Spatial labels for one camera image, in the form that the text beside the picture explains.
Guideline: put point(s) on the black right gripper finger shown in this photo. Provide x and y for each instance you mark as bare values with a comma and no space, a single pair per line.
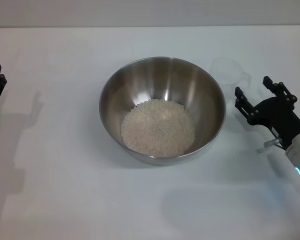
243,103
281,88

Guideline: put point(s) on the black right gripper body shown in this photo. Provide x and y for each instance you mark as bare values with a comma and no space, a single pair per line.
280,115

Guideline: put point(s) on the clear plastic measuring cup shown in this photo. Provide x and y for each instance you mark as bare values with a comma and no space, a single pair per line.
227,75

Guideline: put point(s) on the stainless steel bowl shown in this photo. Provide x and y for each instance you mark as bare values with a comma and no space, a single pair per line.
130,90

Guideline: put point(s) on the white rice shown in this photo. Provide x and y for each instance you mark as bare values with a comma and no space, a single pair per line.
157,127

